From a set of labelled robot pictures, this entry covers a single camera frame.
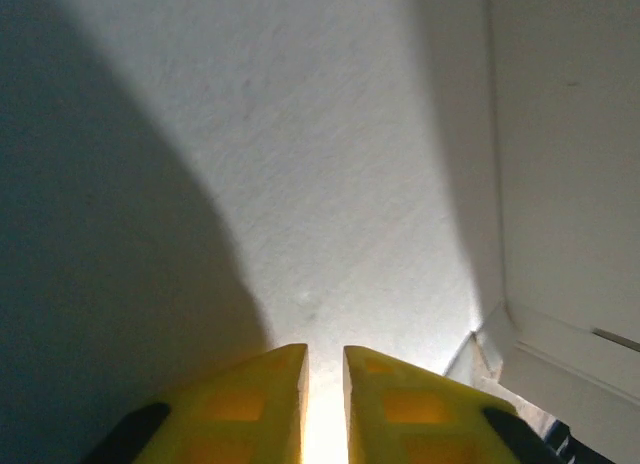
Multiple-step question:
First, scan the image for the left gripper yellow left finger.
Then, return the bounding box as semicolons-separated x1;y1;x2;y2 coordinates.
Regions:
84;342;311;464

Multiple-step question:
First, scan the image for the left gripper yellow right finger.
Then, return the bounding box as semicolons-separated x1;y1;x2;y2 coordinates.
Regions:
342;344;572;464

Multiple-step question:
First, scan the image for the white and yellow paper box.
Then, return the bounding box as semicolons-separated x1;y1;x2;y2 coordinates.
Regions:
0;0;640;464

